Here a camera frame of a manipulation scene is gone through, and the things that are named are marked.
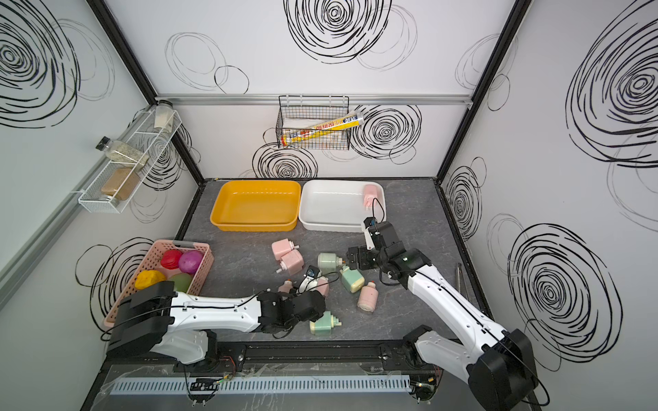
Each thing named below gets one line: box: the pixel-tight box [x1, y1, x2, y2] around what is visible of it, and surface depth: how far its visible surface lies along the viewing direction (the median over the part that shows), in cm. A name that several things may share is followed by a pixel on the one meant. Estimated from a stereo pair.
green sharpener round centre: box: [317, 252, 343, 274], surface depth 87 cm
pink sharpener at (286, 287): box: [277, 279, 294, 293], surface depth 84 cm
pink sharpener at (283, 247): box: [271, 238, 300, 261], surface depth 92 cm
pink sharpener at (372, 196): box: [363, 184, 383, 211], surface depth 108 cm
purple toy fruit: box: [178, 250, 205, 275], surface depth 88 cm
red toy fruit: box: [160, 249, 183, 270], surface depth 90 cm
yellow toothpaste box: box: [280, 113, 365, 147], surface depth 86 cm
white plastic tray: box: [298, 179, 387, 233], surface depth 111 cm
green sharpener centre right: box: [339, 265, 365, 293], surface depth 83 cm
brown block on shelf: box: [101, 168, 140, 202], surface depth 69 cm
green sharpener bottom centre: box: [309, 310, 342, 337], surface depth 74 cm
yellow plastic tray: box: [209, 180, 302, 233], surface depth 112 cm
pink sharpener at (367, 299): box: [357, 280, 379, 313], surface depth 80 cm
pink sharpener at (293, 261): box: [275, 249, 305, 275], surface depth 88 cm
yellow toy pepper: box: [134, 269, 167, 290], surface depth 84 cm
